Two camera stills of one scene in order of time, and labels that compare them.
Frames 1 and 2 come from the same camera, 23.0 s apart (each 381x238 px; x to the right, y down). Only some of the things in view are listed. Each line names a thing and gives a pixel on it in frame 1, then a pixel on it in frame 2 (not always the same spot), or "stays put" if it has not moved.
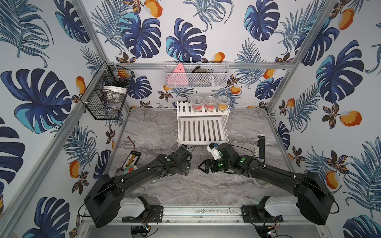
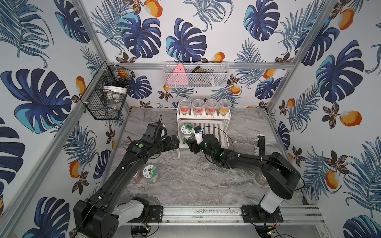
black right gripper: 211,162 to 193,146
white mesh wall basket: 198,74 stays put
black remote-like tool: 261,146 stays put
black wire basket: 105,95 stays put
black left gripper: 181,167 to 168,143
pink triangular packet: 179,78 stays put
